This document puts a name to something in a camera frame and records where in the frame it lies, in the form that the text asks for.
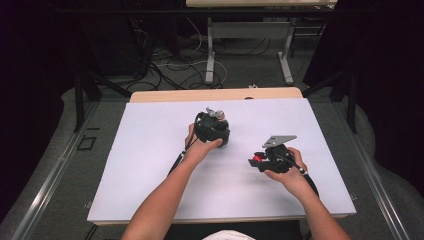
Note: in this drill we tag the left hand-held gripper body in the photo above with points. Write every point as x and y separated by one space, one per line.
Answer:
210 126

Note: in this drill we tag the person's right hand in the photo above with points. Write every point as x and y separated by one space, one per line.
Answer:
291 180

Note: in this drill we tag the black metal stand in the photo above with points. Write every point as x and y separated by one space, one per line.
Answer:
350 96
81 96

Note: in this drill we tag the metal floor rail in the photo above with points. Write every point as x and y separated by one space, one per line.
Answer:
373 186
50 186

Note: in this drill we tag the white-legged desk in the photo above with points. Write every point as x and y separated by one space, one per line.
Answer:
250 30

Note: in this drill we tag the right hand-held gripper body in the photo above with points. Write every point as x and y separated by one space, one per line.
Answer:
279 158

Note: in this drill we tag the wooden table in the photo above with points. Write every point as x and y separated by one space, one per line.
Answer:
213 94

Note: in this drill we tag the white table mat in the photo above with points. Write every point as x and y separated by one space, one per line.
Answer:
240 193

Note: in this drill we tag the person's left hand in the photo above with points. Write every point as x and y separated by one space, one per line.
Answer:
198 150

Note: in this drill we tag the person's white clothing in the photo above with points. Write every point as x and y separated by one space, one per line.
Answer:
229 235

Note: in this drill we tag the black horizontal bar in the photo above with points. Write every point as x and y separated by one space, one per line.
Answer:
166 11

